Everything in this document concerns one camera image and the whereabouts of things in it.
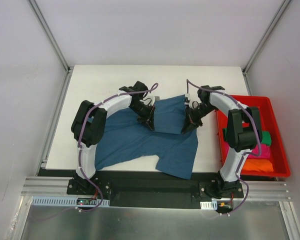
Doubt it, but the right aluminium frame post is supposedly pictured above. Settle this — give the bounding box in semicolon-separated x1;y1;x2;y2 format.
242;0;293;77

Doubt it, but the left aluminium frame post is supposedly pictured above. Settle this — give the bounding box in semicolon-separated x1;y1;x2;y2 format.
27;0;72;73

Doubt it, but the blue t shirt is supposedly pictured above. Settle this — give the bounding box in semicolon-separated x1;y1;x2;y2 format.
94;95;198;180

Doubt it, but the aluminium front rail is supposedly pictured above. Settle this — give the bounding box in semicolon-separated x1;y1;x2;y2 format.
21;176;292;202

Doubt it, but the slotted cable duct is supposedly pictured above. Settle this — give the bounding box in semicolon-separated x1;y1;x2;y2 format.
200;200;218;211
32;196;110;208

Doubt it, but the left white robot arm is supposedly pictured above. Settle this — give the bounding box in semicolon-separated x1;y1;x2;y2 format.
67;81;159;199

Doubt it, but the left slotted cable duct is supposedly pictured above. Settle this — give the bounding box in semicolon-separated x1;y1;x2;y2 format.
32;196;110;208

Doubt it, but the right slotted cable duct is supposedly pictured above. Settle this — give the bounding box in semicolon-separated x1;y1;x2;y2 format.
200;200;218;211

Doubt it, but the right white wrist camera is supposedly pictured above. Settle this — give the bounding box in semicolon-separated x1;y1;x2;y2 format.
184;93;191;105

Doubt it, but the red plastic bin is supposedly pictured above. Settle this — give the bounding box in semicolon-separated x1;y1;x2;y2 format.
215;94;291;178

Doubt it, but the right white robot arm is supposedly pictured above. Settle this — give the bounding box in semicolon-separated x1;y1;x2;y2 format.
181;85;263;199

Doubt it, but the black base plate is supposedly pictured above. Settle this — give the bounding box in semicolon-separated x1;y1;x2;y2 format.
64;169;245;209

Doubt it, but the pink rolled t shirt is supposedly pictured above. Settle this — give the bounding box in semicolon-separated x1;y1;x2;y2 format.
223;142;271;160

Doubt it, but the green rolled t shirt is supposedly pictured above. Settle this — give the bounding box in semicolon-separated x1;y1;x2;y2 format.
222;128;272;146

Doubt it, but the orange rolled t shirt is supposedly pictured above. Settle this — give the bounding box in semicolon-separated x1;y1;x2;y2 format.
242;158;274;173

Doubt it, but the aluminium frame post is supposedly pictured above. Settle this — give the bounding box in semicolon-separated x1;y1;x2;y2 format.
242;0;293;77
27;0;72;73

